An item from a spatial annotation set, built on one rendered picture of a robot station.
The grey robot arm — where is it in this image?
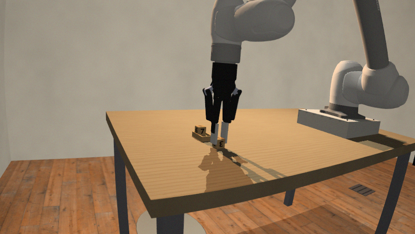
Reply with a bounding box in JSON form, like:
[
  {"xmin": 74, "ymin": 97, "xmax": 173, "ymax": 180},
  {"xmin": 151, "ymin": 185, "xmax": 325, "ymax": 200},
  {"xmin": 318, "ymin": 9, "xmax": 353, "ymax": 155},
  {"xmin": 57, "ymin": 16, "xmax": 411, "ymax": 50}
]
[{"xmin": 210, "ymin": 0, "xmax": 409, "ymax": 120}]

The orange wooden cube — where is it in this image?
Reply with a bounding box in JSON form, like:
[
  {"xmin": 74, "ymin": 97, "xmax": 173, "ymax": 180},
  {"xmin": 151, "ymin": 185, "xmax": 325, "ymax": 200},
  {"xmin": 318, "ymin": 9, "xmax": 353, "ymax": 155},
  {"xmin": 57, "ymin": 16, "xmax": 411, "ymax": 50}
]
[
  {"xmin": 212, "ymin": 137, "xmax": 225, "ymax": 149},
  {"xmin": 195, "ymin": 125, "xmax": 206, "ymax": 135}
]

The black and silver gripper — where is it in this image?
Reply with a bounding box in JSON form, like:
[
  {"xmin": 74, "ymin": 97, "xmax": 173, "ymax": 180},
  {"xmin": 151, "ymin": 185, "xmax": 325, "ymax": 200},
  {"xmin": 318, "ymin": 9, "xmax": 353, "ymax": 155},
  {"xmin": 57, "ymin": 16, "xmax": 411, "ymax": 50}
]
[{"xmin": 202, "ymin": 62, "xmax": 242, "ymax": 145}]

